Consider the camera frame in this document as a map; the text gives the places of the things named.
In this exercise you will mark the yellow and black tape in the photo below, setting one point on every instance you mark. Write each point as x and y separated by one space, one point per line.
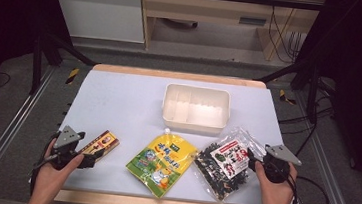
72 75
285 97

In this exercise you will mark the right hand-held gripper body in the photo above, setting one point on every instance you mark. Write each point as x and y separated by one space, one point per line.
281 155

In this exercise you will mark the black metal stand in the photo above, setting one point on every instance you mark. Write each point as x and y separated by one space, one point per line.
37 64
312 91

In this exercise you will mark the aluminium floor rail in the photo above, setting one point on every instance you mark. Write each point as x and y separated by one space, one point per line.
329 170
1 135

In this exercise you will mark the white table mat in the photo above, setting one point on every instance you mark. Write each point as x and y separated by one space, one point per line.
118 109

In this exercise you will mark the white plastic storage box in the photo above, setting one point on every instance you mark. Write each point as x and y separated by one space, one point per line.
198 113

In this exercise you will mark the yellow spouted pouch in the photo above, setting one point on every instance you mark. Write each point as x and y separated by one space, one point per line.
161 163

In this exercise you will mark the person's right hand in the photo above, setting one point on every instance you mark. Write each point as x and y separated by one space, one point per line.
276 198

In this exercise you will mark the person's left hand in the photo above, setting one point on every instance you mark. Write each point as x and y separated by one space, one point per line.
49 181

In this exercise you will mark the clear bag of dried seaweed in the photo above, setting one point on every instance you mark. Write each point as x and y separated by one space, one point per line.
226 166

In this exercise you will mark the white cabinet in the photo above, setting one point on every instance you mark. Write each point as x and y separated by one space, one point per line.
100 14

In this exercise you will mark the black curtain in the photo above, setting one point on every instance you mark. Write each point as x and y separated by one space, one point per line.
358 82
6 15

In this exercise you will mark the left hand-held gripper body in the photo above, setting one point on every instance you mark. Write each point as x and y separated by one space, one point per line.
66 138

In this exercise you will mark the red and gold packet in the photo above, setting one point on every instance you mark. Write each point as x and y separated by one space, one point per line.
105 141

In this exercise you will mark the wooden desk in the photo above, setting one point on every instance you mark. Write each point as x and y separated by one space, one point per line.
211 8

